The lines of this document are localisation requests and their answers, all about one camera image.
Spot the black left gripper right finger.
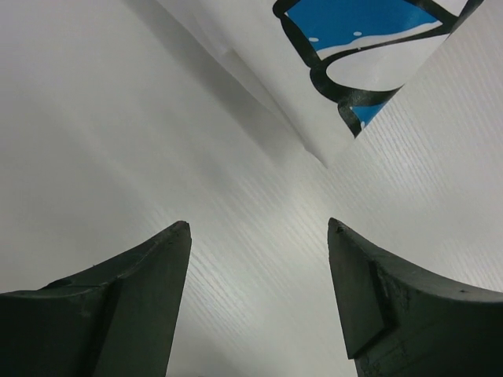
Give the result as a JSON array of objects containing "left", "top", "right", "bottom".
[{"left": 328, "top": 218, "right": 502, "bottom": 376}]

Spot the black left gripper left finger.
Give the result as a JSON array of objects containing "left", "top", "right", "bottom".
[{"left": 1, "top": 221, "right": 192, "bottom": 376}]

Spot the white daisy print t-shirt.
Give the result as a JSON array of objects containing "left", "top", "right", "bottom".
[{"left": 163, "top": 0, "right": 479, "bottom": 166}]

